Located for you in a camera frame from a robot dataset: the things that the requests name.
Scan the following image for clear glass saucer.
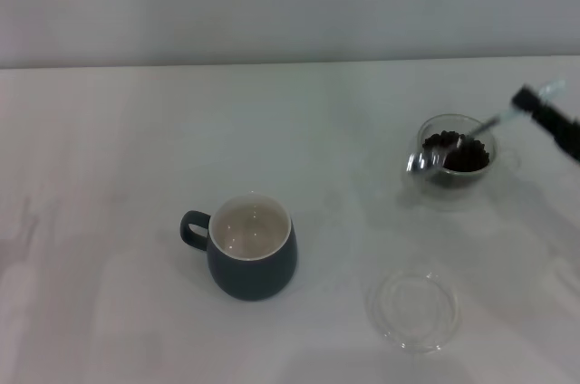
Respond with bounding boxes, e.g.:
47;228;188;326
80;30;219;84
401;148;522;213

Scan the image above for small clear glass dish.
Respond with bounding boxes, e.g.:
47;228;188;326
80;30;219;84
365;268;461;355

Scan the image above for blue-handled metal spoon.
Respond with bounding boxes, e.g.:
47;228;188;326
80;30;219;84
405;79;567;178

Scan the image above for clear glass cup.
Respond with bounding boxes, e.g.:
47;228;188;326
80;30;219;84
405;113;520;199

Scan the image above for dark blue ceramic mug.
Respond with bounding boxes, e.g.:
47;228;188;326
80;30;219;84
179;193;299;302

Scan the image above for coffee beans in glass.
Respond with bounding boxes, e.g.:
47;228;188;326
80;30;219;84
420;130;492;190

